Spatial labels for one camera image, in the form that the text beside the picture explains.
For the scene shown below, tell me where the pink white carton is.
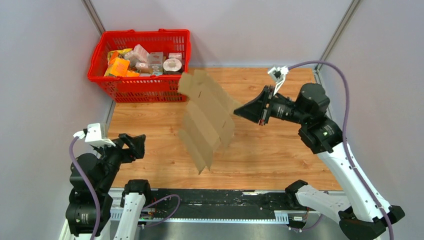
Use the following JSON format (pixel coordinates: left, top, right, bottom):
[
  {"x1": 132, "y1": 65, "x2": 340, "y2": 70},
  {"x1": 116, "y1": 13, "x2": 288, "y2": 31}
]
[{"x1": 124, "y1": 44, "x2": 150, "y2": 66}]

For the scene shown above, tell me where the white tape roll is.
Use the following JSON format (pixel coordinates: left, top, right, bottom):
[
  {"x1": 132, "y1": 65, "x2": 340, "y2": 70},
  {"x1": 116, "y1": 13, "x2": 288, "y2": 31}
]
[{"x1": 162, "y1": 58, "x2": 183, "y2": 75}]

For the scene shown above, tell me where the red plastic shopping basket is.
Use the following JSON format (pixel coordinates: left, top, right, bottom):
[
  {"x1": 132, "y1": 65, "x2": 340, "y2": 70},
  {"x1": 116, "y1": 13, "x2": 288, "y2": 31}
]
[{"x1": 87, "y1": 28, "x2": 191, "y2": 103}]

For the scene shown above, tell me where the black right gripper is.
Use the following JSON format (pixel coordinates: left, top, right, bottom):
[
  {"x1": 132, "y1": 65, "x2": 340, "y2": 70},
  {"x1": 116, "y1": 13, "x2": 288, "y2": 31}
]
[{"x1": 233, "y1": 84, "x2": 309, "y2": 125}]

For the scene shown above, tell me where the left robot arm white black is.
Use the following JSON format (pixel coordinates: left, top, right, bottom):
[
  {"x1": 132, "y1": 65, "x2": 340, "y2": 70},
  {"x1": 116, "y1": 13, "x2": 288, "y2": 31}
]
[{"x1": 65, "y1": 130, "x2": 153, "y2": 240}]

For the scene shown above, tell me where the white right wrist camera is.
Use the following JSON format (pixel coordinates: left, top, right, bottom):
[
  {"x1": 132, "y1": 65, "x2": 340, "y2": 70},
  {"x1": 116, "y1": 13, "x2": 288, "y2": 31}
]
[{"x1": 267, "y1": 66, "x2": 289, "y2": 95}]

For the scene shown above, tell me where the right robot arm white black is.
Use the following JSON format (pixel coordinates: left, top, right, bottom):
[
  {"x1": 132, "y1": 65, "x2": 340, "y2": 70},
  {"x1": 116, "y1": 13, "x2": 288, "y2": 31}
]
[{"x1": 234, "y1": 83, "x2": 405, "y2": 240}]

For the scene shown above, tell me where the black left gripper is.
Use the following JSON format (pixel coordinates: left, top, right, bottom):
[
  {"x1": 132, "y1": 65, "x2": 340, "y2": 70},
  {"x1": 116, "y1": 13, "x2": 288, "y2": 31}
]
[{"x1": 93, "y1": 131, "x2": 146, "y2": 191}]

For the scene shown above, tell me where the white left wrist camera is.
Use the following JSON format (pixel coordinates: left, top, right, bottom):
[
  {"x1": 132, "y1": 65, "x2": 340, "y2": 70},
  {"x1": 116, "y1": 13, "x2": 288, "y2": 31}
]
[{"x1": 73, "y1": 122, "x2": 116, "y2": 148}]

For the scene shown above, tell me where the yellow snack packet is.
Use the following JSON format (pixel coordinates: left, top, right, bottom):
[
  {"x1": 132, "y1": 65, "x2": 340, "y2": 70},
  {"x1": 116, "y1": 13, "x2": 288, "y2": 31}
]
[{"x1": 107, "y1": 48, "x2": 133, "y2": 61}]

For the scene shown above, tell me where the beige small box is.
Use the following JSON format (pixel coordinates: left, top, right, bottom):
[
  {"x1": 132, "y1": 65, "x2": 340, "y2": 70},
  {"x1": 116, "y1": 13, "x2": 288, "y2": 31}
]
[{"x1": 148, "y1": 51, "x2": 164, "y2": 76}]

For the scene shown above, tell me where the orange snack box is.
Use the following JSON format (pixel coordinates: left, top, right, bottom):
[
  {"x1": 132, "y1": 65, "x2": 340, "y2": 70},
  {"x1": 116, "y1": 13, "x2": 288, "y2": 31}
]
[{"x1": 103, "y1": 57, "x2": 130, "y2": 77}]

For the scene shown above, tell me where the brown cardboard box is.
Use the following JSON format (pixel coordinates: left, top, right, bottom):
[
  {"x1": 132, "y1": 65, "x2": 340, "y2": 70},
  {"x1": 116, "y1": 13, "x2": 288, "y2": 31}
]
[{"x1": 177, "y1": 69, "x2": 241, "y2": 173}]

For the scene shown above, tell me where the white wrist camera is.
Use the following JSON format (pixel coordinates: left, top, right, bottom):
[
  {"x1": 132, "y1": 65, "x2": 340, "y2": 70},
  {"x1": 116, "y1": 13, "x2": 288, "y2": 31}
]
[
  {"x1": 267, "y1": 66, "x2": 289, "y2": 95},
  {"x1": 73, "y1": 122, "x2": 116, "y2": 148}
]

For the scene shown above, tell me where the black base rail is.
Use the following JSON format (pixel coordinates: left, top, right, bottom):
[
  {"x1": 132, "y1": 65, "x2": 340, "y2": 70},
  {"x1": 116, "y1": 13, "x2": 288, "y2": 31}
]
[{"x1": 99, "y1": 188, "x2": 319, "y2": 229}]

